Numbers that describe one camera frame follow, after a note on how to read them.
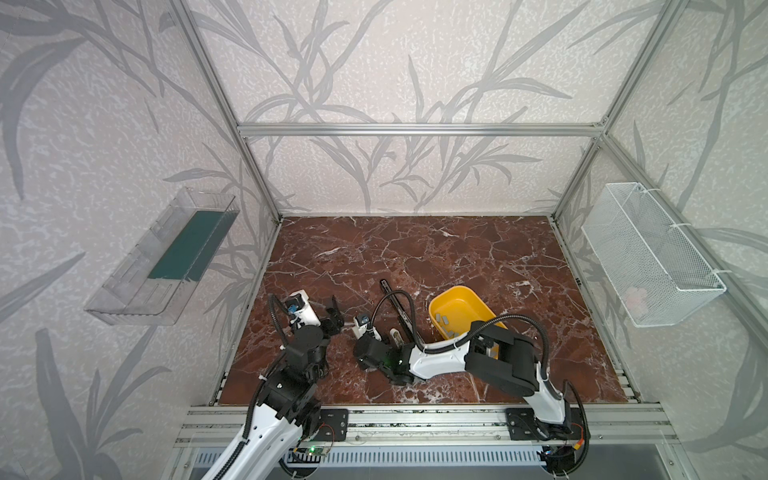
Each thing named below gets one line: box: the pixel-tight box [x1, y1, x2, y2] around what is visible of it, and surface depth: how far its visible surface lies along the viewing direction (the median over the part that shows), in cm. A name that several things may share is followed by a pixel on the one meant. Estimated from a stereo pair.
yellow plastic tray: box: [429, 286, 507, 340], surface depth 95 cm
